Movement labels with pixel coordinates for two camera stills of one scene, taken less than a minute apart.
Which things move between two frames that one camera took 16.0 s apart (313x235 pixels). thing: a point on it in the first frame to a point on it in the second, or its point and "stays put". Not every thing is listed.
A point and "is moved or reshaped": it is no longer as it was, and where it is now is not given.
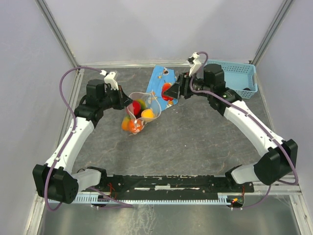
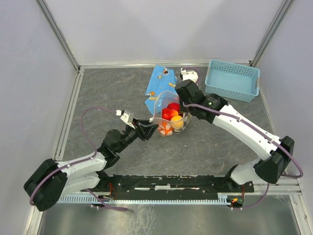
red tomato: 165,87 to 167,113
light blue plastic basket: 240,78 stays put
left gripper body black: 114,99 to 130,134
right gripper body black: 184,81 to 185,109
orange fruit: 135,126 is moved or reshaped
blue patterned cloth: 160,76 stays put
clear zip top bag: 144,107 to 170,120
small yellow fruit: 147,113 to 177,122
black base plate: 172,183 stays put
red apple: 136,107 to 174,106
